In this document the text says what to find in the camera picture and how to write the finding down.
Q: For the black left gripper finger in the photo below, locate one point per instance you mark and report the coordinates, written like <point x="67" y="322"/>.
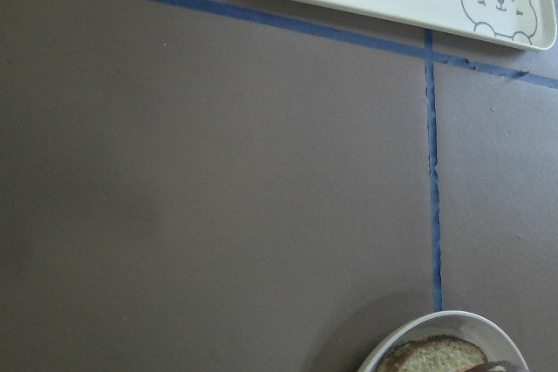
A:
<point x="497" y="366"/>

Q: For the bread slice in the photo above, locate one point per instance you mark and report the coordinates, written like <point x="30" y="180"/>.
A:
<point x="434" y="353"/>

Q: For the white round plate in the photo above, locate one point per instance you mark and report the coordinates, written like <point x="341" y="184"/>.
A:
<point x="467" y="326"/>

